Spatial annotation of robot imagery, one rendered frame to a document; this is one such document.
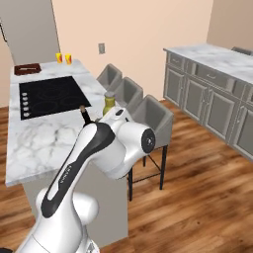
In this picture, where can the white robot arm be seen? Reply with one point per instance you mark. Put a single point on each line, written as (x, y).
(82, 154)

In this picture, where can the green bottle with pale cap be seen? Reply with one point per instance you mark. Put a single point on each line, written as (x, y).
(109, 104)

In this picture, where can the black hob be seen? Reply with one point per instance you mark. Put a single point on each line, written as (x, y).
(49, 95)

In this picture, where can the grey cupboard run marble top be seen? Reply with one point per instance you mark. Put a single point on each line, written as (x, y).
(210, 99)

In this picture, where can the silver hob knob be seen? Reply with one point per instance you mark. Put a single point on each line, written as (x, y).
(24, 99)
(25, 104)
(26, 114)
(24, 94)
(25, 109)

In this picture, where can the brown wooden tray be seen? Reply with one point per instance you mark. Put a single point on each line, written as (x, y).
(28, 69)

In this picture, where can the grey tall cabinet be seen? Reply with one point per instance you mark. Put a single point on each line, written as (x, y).
(31, 29)

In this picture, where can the grey wall socket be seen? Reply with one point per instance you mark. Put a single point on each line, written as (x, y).
(101, 48)

